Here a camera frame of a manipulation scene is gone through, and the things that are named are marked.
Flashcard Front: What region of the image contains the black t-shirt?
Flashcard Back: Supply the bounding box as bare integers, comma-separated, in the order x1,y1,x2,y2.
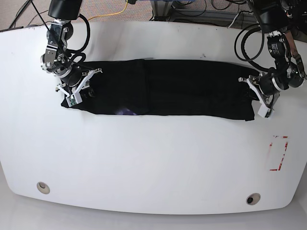
75,59,258,121

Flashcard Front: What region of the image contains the red tape rectangle marker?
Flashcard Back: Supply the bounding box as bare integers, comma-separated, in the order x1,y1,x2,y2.
266,136,289,172

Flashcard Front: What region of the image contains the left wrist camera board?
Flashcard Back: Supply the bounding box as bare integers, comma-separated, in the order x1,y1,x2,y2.
258,104,274,119

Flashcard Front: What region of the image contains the right table grommet hole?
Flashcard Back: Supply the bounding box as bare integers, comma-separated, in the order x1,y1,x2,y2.
246,193,261,206

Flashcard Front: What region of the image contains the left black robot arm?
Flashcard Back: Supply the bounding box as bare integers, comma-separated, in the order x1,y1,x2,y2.
237,0,307,117

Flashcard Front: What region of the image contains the left table grommet hole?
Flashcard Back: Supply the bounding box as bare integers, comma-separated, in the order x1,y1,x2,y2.
36,182,50,195

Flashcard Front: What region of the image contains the black floor cable left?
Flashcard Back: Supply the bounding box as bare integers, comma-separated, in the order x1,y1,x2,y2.
9,0,53,28

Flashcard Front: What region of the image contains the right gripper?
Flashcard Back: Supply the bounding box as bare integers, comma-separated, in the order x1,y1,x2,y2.
55,68,102,98

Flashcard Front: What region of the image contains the table grommet hole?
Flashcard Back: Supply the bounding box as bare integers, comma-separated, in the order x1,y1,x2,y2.
36,182,50,195
246,193,261,206

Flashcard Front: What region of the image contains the yellow cable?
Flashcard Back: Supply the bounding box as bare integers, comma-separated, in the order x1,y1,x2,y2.
87,0,128,22

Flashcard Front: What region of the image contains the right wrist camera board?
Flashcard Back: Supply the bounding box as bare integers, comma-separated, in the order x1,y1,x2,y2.
66,93,83,107

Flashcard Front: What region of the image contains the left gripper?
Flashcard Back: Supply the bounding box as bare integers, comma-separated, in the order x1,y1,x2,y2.
238,77,280,112

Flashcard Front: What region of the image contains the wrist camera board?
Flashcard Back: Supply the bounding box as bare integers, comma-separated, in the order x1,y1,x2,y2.
66,93,83,107
258,104,274,119

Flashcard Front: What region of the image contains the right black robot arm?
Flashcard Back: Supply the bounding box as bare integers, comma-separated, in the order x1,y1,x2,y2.
41,0,94,95

